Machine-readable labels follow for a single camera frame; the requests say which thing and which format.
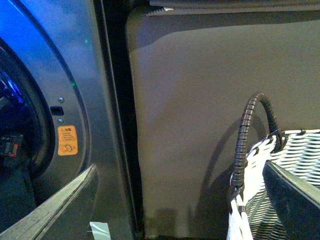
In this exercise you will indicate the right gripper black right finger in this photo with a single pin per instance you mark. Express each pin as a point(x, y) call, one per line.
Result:
point(296, 202)

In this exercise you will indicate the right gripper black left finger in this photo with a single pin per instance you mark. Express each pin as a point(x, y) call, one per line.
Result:
point(64, 216)

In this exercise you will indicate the grey front-load washing machine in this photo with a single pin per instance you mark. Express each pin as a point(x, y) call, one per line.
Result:
point(56, 69)

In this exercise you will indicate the white tape piece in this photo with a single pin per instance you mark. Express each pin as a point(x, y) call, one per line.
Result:
point(100, 230)

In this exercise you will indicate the white woven laundry basket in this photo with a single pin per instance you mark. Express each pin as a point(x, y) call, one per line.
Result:
point(251, 215)

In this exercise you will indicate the orange warning sticker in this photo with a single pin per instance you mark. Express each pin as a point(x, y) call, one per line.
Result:
point(67, 140)

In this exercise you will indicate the beige fabric sofa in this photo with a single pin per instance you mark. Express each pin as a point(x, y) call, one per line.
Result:
point(192, 77)

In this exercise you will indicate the black wrapped basket handle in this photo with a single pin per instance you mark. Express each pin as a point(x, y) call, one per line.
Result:
point(276, 138)

